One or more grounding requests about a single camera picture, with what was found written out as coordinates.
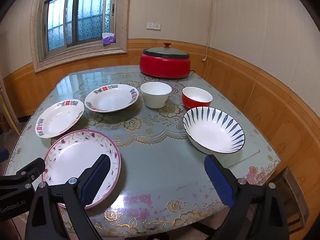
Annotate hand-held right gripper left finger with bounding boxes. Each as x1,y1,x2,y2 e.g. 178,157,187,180
25,154,112,240

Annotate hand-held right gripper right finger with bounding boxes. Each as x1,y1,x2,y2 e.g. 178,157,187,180
204,154,290,240

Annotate pink floral plate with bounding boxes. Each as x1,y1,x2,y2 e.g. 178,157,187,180
41,129,122,210

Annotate blue striped white bowl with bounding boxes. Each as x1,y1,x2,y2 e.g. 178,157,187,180
182,107,246,155

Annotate white dragon print plate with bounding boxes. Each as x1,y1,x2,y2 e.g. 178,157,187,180
84,84,139,113
35,99,85,139

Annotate red bowl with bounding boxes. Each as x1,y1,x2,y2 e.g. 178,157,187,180
182,87,213,110

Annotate wooden chair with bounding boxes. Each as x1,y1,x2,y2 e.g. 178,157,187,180
280,166,309,230

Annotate red electric pot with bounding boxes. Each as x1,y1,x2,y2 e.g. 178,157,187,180
139,52,192,79

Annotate purple packet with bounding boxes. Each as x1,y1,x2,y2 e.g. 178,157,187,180
102,32,116,46

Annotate wooden door frame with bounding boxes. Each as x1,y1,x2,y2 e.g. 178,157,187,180
0,77,20,137

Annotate white wall cable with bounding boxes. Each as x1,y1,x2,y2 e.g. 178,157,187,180
201,0,218,62

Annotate window with stone frame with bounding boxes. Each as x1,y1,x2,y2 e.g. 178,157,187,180
30,0,132,73

